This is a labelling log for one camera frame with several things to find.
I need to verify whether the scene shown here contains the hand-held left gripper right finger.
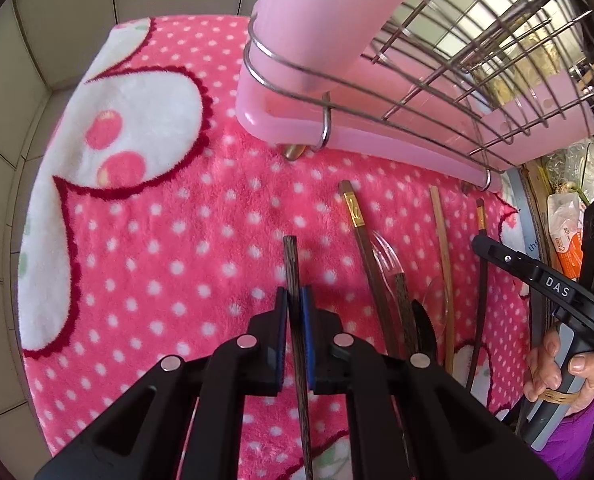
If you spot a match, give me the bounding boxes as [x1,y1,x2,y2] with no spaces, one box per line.
[299,285,558,480]

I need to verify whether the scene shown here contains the pink plastic drip tray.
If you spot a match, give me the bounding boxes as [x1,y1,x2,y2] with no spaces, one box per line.
[236,55,594,188]

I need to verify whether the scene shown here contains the brown gold-tipped chopstick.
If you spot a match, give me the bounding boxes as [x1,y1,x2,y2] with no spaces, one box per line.
[338,179,403,358]
[464,198,490,396]

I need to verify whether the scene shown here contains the pink dotted fleece blanket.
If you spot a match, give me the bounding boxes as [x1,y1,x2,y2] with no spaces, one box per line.
[17,15,533,480]

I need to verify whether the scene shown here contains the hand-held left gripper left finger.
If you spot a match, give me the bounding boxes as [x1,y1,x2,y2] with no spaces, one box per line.
[34,287,290,480]

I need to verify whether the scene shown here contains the metal wire utensil rack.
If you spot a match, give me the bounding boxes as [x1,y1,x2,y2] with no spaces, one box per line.
[242,0,594,192]

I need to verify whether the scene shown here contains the person's right hand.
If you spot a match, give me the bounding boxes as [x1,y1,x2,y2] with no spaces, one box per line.
[524,329,594,413]

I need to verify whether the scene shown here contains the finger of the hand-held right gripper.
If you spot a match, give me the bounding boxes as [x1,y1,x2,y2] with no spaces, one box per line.
[471,232,548,291]

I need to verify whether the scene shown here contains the clear plastic bag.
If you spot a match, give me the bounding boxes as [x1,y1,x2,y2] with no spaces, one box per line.
[544,145,593,231]

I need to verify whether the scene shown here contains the tan rubber band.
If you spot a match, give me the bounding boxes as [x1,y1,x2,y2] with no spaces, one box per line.
[532,387,583,406]

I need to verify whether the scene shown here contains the dark wood-grain chopstick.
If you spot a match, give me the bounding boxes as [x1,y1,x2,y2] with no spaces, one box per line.
[393,271,420,361]
[282,234,315,480]

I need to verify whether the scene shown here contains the light bamboo chopstick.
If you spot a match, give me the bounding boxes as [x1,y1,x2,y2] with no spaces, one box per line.
[429,185,455,376]

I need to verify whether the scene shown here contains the pink plastic utensil cup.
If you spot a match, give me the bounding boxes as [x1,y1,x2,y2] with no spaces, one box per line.
[253,0,440,98]
[480,67,594,141]

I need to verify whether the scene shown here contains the person's right forearm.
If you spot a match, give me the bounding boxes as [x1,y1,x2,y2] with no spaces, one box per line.
[540,387,594,468]

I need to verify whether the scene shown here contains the orange and white box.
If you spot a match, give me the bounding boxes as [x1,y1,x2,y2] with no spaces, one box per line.
[548,224,585,281]

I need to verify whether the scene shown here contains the clear plastic spoon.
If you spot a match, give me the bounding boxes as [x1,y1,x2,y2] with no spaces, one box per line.
[422,274,455,346]
[368,230,405,306]

